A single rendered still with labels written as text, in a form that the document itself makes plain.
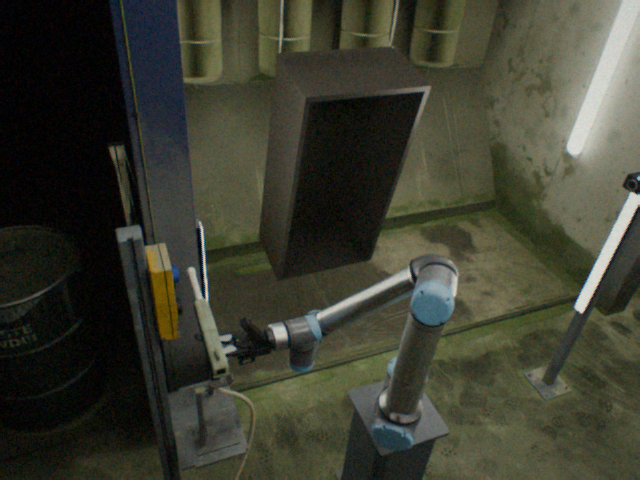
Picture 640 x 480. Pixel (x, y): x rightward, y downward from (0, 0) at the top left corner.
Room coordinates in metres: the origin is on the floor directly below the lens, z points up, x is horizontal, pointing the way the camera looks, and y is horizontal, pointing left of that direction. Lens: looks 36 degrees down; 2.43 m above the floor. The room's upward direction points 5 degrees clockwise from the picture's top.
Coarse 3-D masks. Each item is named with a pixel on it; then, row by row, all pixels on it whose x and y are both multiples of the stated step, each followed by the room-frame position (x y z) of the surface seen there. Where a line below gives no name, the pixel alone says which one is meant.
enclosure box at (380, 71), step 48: (384, 48) 2.55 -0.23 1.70; (288, 96) 2.18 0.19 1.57; (336, 96) 2.08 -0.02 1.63; (384, 96) 2.61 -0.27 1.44; (288, 144) 2.16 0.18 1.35; (336, 144) 2.60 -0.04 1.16; (384, 144) 2.55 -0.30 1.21; (288, 192) 2.14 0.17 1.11; (336, 192) 2.70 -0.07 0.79; (384, 192) 2.48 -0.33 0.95; (288, 240) 2.55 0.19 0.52; (336, 240) 2.61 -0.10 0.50
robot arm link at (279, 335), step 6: (276, 324) 1.21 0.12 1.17; (282, 324) 1.21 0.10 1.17; (270, 330) 1.20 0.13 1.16; (276, 330) 1.19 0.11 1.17; (282, 330) 1.19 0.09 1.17; (276, 336) 1.17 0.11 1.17; (282, 336) 1.17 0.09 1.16; (276, 342) 1.16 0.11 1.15; (282, 342) 1.16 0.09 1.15; (276, 348) 1.15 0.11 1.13; (282, 348) 1.16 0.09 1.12
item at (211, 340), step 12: (192, 276) 1.39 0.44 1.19; (204, 300) 1.27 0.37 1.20; (204, 312) 1.21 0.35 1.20; (204, 324) 1.16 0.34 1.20; (204, 336) 1.11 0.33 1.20; (216, 336) 1.11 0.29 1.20; (216, 348) 1.06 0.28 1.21; (216, 360) 1.02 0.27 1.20; (216, 372) 0.99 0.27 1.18; (228, 372) 1.01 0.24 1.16
